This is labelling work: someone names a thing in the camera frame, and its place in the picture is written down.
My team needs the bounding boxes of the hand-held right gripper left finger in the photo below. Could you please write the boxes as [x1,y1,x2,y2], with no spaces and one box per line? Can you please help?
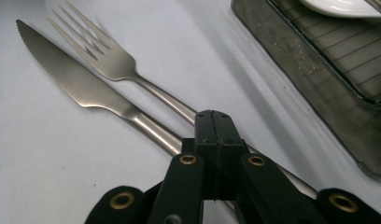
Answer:
[181,109,219,202]

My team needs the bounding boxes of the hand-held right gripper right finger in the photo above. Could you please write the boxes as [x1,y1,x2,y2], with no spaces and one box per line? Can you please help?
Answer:
[212,109,251,202]

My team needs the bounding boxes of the smoky clear plastic basket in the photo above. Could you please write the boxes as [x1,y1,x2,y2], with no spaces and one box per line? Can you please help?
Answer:
[230,0,381,185]

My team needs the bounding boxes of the steel fork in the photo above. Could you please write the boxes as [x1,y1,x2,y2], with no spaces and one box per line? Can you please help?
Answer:
[48,0,319,201]

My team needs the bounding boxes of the white ceramic spoon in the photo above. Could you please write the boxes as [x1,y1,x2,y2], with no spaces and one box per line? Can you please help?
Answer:
[298,0,381,20]

